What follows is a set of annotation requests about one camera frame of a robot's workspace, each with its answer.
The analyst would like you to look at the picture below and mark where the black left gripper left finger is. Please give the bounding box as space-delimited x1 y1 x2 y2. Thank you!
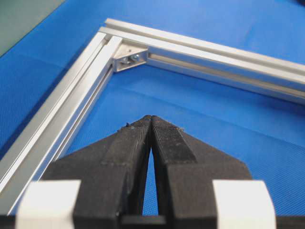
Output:
42 115 151 229

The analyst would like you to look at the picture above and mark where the aluminium corner bracket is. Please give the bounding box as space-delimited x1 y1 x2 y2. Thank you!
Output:
112 43 148 73

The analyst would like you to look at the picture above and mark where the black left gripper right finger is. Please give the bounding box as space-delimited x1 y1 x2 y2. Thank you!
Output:
151 116 252 229

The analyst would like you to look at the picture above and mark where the aluminium extrusion frame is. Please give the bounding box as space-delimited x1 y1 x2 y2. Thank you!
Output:
0 19 305 215

